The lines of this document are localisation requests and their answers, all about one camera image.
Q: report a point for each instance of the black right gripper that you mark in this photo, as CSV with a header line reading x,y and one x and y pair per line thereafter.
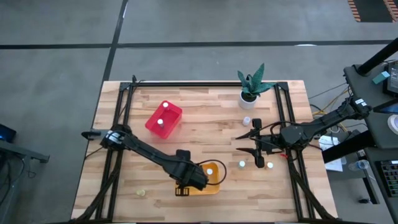
x,y
289,137

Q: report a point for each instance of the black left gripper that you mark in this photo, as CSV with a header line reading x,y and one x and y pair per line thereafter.
x,y
189,175

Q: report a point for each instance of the small white ball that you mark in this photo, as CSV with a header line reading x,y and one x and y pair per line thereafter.
x,y
165,105
246,121
209,171

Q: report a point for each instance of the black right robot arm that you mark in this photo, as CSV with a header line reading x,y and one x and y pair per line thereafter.
x,y
329,118

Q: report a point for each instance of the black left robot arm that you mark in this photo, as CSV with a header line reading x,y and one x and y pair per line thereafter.
x,y
149,152

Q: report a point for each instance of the yellow plastic bin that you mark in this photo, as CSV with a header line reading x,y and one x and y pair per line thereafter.
x,y
214,188

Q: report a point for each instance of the red plastic bin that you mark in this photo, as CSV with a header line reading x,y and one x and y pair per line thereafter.
x,y
169,124

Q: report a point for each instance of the small red tag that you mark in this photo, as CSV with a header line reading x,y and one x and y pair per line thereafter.
x,y
283,154

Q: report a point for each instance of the white plant pot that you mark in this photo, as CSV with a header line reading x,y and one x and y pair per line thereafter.
x,y
247,104

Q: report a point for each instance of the green spiky plant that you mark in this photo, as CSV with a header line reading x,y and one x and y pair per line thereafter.
x,y
253,84

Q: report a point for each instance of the white paper sheet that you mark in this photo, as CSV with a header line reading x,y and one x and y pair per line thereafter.
x,y
329,141

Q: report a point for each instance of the black desk support beam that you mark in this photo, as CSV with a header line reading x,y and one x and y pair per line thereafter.
x,y
348,147

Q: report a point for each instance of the black side-mounted device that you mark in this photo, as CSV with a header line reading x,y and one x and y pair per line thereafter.
x,y
91,134

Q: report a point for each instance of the clear water bottle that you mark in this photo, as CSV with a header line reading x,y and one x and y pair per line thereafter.
x,y
357,165

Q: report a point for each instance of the grey computer desk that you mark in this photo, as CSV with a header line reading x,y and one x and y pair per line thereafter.
x,y
363,93

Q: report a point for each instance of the small black floor object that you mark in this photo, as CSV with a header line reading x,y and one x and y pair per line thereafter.
x,y
363,200

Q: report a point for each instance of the white tape roll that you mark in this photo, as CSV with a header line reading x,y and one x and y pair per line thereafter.
x,y
390,124

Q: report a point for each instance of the computer monitor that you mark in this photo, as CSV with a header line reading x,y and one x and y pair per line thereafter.
x,y
388,107

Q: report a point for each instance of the black backlit keyboard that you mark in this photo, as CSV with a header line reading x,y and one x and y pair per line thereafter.
x,y
388,180

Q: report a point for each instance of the small teal box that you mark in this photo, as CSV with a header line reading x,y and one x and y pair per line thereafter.
x,y
381,77

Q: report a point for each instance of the grey keyboard shelf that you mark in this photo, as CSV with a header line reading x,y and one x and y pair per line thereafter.
x,y
384,214

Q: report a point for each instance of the black monitor pole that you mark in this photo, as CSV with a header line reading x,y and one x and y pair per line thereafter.
x,y
379,56

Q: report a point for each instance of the black desktop device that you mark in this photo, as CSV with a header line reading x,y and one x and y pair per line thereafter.
x,y
393,77

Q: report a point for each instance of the grey metal stand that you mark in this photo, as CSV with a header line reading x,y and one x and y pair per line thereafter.
x,y
25,151

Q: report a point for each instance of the black orange-striped floor mat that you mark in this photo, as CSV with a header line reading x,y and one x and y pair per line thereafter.
x,y
373,11

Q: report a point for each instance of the black device with blue light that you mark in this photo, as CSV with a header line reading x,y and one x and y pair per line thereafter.
x,y
7,132

